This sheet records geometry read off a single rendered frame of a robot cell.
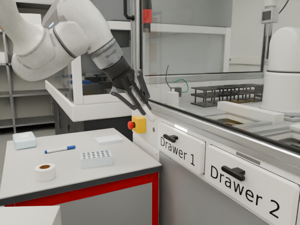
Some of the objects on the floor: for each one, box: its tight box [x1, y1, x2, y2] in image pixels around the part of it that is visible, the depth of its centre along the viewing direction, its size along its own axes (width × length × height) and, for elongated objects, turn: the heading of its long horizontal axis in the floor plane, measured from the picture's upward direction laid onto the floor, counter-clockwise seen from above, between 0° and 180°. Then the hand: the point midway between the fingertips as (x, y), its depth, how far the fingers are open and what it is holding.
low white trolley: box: [0, 128, 162, 225], centre depth 129 cm, size 58×62×76 cm
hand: (147, 112), depth 87 cm, fingers closed
